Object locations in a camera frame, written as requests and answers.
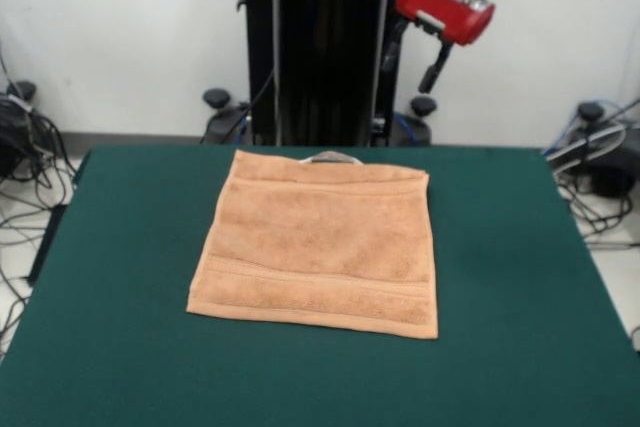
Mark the dark green table cloth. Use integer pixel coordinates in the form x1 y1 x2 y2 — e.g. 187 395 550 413
0 145 640 427

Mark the tangle of black cables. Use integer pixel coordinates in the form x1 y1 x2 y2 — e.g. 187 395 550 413
0 54 81 348
544 96 640 251

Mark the grey stand leg with knob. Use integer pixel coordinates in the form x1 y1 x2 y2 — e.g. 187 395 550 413
0 80 39 176
547 100 640 198

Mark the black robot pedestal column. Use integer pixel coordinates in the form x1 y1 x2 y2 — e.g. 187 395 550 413
234 0 417 148

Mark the tan terry towel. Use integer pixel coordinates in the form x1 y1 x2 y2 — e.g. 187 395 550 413
185 148 440 341

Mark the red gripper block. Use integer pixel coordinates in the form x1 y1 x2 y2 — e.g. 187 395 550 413
381 0 497 94

